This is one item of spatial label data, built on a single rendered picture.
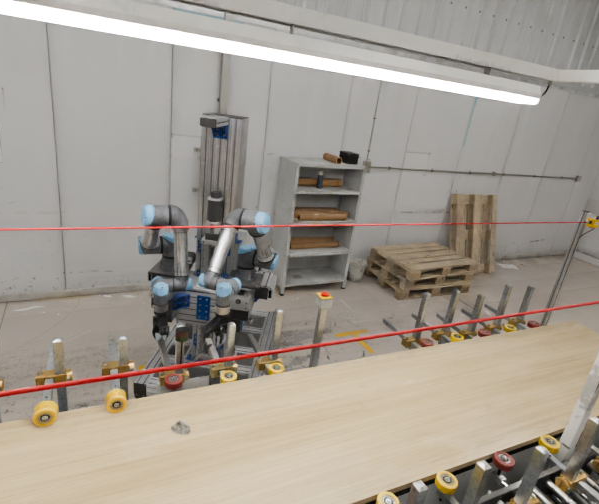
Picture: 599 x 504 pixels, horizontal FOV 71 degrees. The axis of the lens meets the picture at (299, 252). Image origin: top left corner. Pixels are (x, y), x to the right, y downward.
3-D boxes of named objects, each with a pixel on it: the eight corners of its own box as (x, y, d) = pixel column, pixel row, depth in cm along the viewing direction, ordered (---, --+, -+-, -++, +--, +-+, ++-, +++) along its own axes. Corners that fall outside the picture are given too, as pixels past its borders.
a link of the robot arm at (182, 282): (187, 205, 242) (190, 289, 244) (168, 205, 237) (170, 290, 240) (191, 204, 231) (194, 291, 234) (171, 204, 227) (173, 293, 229)
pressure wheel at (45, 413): (41, 397, 160) (62, 403, 165) (29, 414, 161) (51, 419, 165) (39, 408, 155) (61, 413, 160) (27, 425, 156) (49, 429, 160)
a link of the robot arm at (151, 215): (161, 256, 271) (172, 220, 225) (137, 257, 265) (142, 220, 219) (160, 240, 275) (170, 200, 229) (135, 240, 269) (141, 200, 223)
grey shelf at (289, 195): (266, 279, 525) (279, 155, 471) (327, 274, 566) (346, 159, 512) (280, 295, 488) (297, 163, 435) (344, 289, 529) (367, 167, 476)
